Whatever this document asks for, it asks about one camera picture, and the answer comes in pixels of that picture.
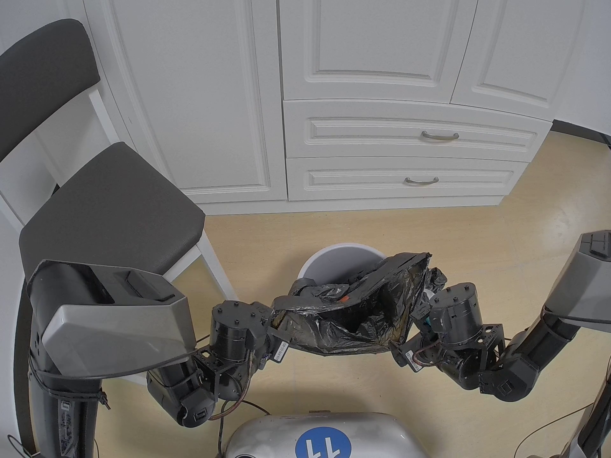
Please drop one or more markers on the white wardrobe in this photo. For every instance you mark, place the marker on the white wardrobe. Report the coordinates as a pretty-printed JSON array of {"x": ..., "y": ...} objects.
[{"x": 382, "y": 26}]

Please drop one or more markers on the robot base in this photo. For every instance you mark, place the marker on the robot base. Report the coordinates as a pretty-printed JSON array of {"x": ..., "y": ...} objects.
[{"x": 267, "y": 439}]

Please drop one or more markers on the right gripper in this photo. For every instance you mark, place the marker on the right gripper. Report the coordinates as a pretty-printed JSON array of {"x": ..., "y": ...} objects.
[{"x": 411, "y": 357}]

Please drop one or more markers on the black plastic bag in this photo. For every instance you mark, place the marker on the black plastic bag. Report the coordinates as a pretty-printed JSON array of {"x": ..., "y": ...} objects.
[{"x": 343, "y": 322}]

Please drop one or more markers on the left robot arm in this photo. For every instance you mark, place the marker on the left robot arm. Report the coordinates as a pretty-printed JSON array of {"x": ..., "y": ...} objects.
[{"x": 110, "y": 322}]

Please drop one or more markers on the white chair dark grey seat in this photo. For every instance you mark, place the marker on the white chair dark grey seat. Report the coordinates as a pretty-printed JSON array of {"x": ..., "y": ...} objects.
[{"x": 110, "y": 208}]

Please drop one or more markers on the white trash bin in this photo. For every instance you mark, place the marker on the white trash bin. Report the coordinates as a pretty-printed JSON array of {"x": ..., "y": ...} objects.
[{"x": 329, "y": 260}]

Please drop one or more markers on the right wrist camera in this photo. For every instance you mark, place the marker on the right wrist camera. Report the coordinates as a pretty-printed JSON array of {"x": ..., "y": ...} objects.
[{"x": 426, "y": 310}]

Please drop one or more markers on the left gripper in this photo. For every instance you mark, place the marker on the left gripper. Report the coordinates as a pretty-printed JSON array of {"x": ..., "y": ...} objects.
[{"x": 277, "y": 346}]

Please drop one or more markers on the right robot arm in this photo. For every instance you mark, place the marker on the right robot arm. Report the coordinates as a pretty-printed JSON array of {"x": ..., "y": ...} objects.
[{"x": 525, "y": 356}]

